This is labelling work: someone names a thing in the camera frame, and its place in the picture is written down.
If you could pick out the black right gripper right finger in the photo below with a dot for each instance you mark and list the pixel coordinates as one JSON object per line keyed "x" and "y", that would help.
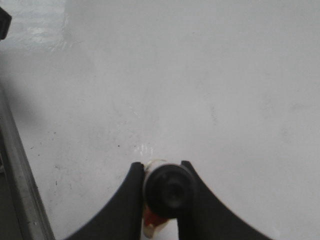
{"x": 210, "y": 219}

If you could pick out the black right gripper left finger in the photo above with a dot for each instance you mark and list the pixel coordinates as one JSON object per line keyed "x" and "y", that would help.
{"x": 121, "y": 217}

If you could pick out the white marker with taped pad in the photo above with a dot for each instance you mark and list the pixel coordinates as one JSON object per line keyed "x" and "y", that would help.
{"x": 168, "y": 192}

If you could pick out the white whiteboard with metal frame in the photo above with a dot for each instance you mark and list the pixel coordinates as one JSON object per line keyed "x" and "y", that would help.
{"x": 233, "y": 86}

